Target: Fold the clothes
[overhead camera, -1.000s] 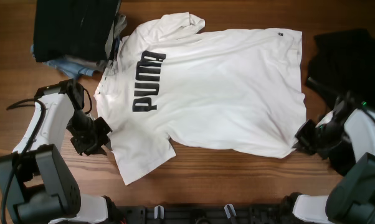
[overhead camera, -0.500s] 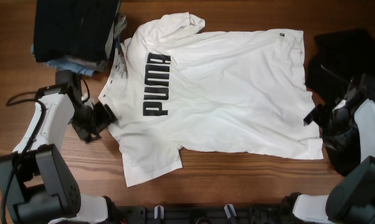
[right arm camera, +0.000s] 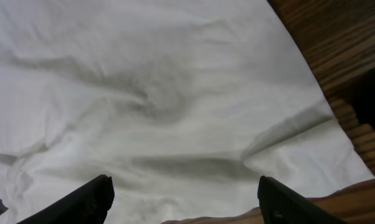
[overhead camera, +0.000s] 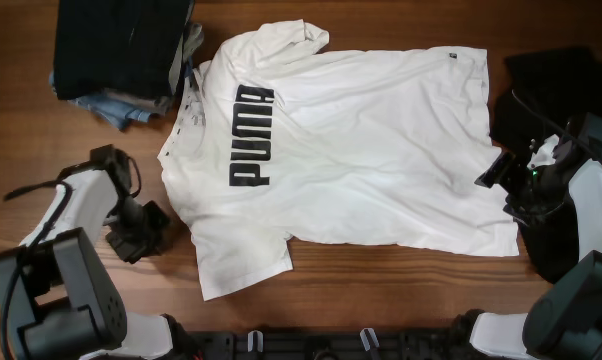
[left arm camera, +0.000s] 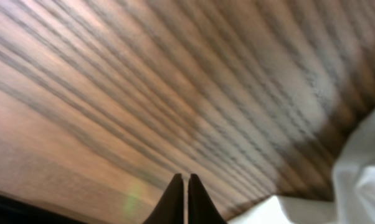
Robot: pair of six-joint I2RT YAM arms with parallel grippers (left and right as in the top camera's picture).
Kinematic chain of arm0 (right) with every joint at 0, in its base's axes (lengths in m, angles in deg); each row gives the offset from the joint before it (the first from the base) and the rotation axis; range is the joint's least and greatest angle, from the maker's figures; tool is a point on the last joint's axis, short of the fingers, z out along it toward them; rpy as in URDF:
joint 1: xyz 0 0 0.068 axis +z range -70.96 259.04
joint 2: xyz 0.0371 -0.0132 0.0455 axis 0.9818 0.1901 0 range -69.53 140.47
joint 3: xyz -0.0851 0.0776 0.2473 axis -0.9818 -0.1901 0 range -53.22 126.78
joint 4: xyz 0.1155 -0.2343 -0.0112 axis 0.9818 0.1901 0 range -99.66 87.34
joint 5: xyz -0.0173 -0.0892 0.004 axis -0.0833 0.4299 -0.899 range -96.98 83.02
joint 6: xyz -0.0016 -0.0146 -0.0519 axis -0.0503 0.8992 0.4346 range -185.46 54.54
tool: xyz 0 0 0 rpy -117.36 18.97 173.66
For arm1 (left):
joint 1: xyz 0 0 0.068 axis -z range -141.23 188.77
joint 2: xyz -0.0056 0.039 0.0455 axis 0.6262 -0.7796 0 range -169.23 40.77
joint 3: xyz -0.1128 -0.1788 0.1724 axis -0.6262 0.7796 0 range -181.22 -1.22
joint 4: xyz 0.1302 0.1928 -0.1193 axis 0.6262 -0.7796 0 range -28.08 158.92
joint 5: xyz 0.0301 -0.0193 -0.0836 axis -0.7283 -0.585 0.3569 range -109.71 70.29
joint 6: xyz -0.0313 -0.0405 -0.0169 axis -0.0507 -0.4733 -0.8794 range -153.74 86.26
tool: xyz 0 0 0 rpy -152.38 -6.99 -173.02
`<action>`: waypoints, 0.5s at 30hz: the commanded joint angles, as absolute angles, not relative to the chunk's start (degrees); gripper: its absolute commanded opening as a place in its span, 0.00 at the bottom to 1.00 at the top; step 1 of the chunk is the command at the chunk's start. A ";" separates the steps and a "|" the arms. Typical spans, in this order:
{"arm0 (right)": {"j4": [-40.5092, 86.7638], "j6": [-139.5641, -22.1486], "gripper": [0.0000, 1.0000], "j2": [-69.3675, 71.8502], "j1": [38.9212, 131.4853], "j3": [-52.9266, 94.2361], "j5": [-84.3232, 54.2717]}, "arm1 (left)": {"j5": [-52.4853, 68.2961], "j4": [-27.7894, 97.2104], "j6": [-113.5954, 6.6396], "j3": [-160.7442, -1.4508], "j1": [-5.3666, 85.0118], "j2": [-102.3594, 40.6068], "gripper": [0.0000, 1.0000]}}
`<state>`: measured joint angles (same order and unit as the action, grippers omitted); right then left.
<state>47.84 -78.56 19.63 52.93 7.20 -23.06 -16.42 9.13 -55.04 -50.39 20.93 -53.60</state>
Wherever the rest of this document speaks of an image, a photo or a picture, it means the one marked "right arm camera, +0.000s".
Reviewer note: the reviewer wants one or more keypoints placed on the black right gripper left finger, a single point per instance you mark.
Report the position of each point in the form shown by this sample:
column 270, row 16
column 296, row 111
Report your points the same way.
column 89, row 204

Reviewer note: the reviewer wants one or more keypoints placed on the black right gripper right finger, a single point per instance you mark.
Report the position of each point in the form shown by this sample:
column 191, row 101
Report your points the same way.
column 281, row 205

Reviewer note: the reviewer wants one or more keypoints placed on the white Puma t-shirt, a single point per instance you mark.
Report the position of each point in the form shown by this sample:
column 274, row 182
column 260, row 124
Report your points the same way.
column 185, row 104

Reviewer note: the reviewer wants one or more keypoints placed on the black garment pile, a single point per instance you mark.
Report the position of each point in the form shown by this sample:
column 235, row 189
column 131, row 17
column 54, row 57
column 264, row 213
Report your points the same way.
column 363, row 100

